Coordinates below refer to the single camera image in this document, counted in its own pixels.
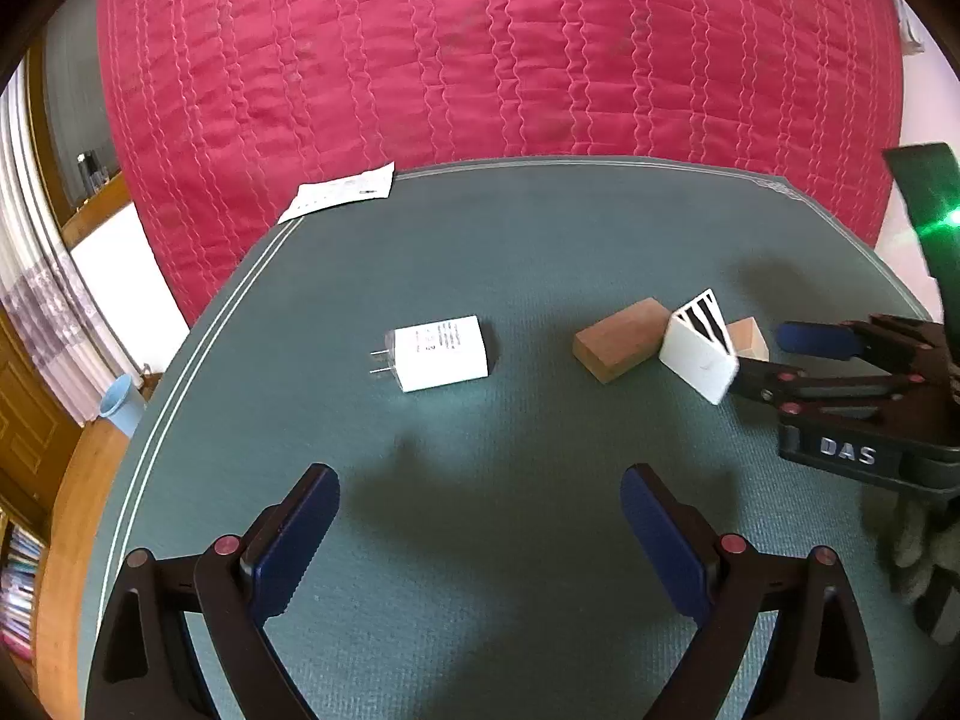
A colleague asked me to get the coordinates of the white zebra striped triangle block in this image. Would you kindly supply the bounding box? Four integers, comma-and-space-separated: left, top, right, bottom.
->
659, 289, 739, 405

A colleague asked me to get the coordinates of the white paper slip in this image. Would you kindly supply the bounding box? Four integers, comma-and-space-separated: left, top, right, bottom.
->
277, 163, 395, 224

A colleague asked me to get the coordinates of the light blue cup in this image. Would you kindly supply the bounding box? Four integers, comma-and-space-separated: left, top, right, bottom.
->
99, 374, 146, 437

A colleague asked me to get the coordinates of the wooden bookshelf with books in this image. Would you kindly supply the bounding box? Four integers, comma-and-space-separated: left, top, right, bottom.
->
0, 514, 46, 665

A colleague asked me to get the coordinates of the plain wooden cube block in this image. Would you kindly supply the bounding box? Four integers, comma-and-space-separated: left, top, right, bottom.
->
727, 317, 770, 362

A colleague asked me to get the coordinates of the white USB power adapter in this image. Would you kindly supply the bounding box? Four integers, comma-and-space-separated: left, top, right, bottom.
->
370, 316, 490, 394

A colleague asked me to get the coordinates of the white curtain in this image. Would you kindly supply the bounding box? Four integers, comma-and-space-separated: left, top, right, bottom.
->
0, 67, 142, 424

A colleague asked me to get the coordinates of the red quilted cover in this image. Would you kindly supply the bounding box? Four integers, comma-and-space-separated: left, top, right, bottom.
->
98, 0, 903, 320

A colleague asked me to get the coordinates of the plain rectangular wooden block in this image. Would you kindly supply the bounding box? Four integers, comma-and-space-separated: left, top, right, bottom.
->
571, 298, 670, 383

